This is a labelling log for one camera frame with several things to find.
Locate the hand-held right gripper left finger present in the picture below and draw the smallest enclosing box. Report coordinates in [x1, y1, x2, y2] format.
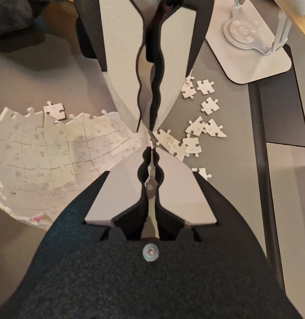
[84, 147, 152, 228]

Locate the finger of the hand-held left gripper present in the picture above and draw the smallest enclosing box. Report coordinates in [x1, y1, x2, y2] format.
[100, 0, 145, 131]
[150, 6, 197, 131]

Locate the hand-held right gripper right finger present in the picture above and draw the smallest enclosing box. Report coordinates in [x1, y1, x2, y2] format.
[154, 147, 218, 228]

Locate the puzzle pieces group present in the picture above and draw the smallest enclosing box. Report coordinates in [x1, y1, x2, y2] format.
[153, 75, 227, 181]

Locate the partly built white puzzle ball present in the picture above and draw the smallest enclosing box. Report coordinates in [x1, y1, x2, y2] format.
[0, 106, 154, 230]

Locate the single white puzzle piece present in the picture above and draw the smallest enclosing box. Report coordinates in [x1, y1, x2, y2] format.
[43, 101, 67, 121]

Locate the wooden document board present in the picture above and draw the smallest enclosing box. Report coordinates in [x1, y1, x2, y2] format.
[274, 0, 305, 26]

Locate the dark grey table flap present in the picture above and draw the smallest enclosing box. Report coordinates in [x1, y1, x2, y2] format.
[257, 44, 305, 148]

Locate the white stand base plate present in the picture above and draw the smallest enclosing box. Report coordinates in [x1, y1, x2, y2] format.
[206, 0, 293, 85]

